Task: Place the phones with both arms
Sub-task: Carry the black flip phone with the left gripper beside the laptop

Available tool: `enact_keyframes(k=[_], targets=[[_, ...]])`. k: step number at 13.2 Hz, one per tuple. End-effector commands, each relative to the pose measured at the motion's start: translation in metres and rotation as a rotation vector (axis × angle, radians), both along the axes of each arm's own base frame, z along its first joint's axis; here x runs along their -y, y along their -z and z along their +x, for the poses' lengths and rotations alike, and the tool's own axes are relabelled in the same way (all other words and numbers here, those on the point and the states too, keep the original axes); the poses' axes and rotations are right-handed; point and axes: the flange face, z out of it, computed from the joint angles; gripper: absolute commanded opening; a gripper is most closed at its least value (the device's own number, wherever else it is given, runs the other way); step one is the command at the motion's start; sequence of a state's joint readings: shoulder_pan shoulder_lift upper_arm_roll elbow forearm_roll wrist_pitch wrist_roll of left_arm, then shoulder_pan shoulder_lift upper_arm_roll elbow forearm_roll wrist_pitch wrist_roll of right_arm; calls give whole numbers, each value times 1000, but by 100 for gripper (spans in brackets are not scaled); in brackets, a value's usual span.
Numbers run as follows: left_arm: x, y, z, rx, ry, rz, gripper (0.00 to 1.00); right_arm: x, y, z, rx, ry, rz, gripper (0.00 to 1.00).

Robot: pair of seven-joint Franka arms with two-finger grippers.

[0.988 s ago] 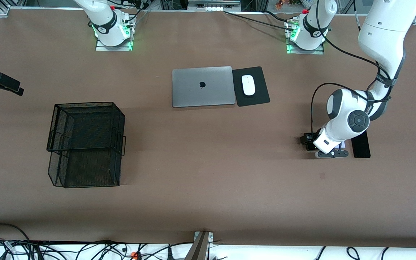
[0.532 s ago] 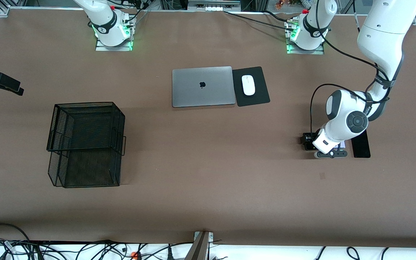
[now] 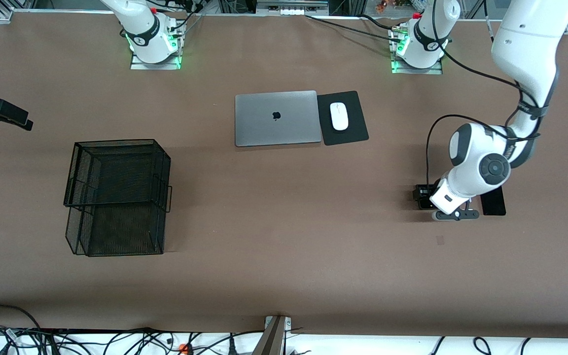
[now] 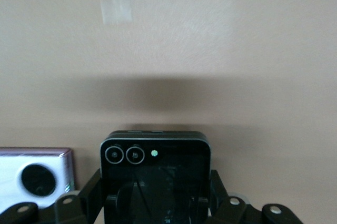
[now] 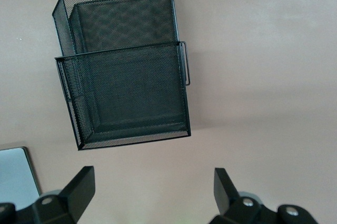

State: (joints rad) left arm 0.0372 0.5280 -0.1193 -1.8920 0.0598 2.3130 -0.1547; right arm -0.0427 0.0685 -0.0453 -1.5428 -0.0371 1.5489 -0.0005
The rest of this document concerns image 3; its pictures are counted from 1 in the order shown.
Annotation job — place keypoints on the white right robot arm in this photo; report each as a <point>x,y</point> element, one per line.
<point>141,29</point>

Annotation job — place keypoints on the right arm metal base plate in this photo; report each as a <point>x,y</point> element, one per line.
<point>156,66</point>

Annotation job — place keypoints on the white power strip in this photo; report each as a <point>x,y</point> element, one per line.
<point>291,9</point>

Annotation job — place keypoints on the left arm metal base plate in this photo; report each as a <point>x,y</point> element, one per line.
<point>417,71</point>

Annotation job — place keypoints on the white computer mouse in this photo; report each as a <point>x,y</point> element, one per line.
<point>339,116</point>

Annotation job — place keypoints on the silver closed laptop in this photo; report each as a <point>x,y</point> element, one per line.
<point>264,123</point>

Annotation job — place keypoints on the black mouse pad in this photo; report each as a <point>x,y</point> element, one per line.
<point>350,133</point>

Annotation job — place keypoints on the aluminium camera post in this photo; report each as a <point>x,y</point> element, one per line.
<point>271,340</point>

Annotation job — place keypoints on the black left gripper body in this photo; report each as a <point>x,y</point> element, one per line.
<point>423,194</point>

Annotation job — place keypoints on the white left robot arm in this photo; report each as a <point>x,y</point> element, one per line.
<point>525,49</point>

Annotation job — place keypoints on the black mesh two-tier tray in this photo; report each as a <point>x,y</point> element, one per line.
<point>126,231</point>

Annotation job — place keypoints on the black slab phone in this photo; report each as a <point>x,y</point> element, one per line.
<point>495,204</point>

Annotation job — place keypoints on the small colourful figurines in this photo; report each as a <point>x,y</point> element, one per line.
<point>392,5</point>

